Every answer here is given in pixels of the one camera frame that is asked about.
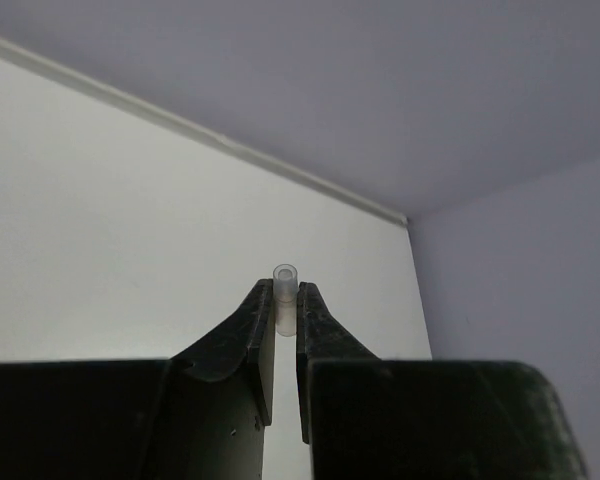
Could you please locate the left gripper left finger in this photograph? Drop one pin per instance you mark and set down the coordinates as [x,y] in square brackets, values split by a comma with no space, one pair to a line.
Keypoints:
[245,340]

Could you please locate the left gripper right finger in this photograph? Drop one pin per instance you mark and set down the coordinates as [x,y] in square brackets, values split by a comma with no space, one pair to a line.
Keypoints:
[319,336]

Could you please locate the clear pen cap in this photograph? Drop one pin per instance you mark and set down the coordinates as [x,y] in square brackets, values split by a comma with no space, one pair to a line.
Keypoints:
[285,291]

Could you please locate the aluminium rail frame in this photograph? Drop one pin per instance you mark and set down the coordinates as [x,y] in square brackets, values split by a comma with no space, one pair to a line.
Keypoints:
[71,78]

